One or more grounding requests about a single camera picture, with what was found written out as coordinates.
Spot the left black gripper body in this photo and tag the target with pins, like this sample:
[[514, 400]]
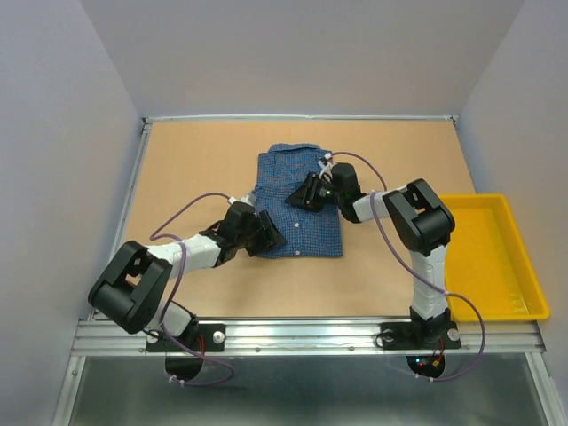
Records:
[[252, 240]]

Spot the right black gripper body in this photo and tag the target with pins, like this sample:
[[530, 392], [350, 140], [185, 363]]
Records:
[[329, 194]]

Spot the blue plaid long sleeve shirt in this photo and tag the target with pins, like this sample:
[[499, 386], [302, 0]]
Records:
[[280, 171]]

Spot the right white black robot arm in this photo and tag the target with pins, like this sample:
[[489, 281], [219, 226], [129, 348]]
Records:
[[423, 224]]

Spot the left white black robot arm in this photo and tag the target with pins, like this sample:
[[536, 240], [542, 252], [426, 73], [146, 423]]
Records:
[[130, 290]]

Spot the yellow plastic tray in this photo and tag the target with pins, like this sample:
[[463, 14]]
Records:
[[487, 261]]

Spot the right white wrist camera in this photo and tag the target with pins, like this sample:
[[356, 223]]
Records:
[[326, 164]]

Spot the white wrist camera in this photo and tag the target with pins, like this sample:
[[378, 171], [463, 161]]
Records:
[[246, 199], [326, 164]]

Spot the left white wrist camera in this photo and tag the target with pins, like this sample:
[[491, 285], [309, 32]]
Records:
[[246, 199]]

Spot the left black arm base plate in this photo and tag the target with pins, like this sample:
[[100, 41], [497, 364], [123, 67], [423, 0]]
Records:
[[208, 337]]

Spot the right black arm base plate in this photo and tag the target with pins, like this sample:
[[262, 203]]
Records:
[[407, 336]]

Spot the aluminium front rail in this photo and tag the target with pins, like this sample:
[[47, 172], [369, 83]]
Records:
[[301, 337]]

